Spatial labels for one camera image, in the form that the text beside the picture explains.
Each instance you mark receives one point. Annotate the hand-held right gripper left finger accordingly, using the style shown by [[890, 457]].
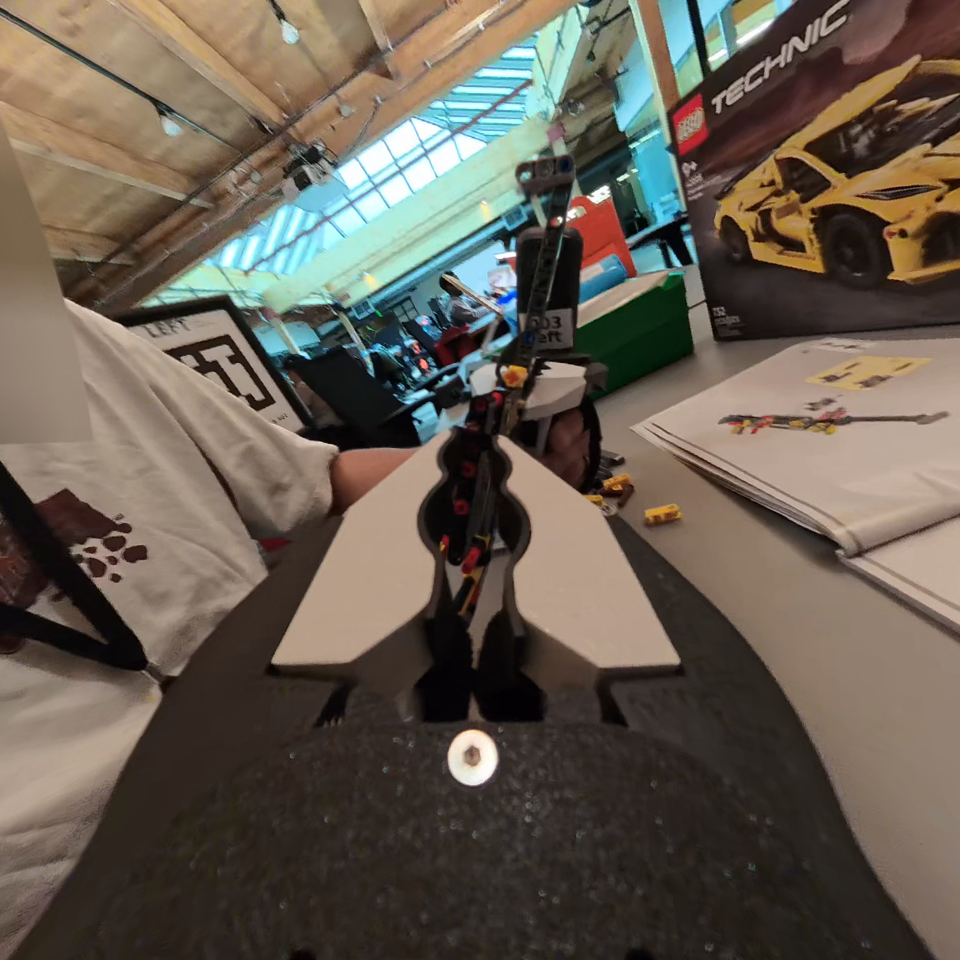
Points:
[[352, 592]]

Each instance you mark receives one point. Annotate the person's left hand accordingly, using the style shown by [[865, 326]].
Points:
[[570, 446]]

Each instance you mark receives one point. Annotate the partly built lego model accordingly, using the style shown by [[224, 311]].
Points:
[[544, 225]]

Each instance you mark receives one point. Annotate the building instruction booklet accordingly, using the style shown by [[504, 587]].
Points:
[[862, 465]]

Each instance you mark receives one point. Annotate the person's left forearm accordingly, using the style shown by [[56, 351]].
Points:
[[375, 476]]

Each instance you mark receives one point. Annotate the black white marker sign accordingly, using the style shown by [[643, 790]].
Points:
[[225, 367]]

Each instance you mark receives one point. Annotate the pile of loose lego pieces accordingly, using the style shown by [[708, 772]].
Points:
[[615, 484]]

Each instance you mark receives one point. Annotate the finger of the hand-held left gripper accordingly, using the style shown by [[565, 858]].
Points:
[[559, 390], [484, 382]]

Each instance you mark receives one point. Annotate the red bag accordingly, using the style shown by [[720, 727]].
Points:
[[607, 225]]

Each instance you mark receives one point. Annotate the yellow lego connector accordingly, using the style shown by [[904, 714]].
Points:
[[663, 514]]

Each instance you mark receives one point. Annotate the green plastic bin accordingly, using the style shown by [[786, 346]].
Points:
[[645, 345]]

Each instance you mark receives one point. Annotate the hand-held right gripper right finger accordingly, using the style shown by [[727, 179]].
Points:
[[592, 592]]

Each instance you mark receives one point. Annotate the cardboard box with yellow car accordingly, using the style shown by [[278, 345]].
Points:
[[825, 187]]

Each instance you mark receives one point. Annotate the person in white shirt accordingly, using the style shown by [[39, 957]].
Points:
[[187, 465]]

